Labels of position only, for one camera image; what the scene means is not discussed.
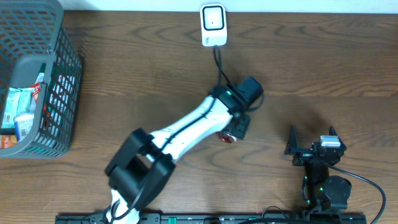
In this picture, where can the light green snack packet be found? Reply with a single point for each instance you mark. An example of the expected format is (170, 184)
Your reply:
(18, 102)

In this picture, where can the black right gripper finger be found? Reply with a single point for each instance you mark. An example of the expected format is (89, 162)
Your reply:
(292, 145)
(332, 132)

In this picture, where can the white barcode scanner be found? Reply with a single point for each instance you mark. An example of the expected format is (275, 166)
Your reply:
(213, 25)

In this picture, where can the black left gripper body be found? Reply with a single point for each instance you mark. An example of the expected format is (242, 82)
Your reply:
(240, 127)

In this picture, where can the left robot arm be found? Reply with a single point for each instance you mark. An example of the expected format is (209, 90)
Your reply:
(141, 168)

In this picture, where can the red white snack packet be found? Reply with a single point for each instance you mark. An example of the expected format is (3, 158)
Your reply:
(37, 87)

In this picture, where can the green lid white jar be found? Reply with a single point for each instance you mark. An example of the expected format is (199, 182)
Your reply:
(225, 137)

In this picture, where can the grey plastic mesh basket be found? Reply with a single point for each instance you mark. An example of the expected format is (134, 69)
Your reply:
(34, 41)

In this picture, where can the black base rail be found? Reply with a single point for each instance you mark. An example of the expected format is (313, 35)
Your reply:
(158, 218)

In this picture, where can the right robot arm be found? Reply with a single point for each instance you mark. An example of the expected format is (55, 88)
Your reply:
(322, 191)

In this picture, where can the small orange box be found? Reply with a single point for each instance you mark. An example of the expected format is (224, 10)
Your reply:
(7, 141)

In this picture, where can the white blue label jar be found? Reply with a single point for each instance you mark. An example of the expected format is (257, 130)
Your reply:
(23, 124)

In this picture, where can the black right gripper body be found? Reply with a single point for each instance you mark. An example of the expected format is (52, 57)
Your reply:
(303, 157)

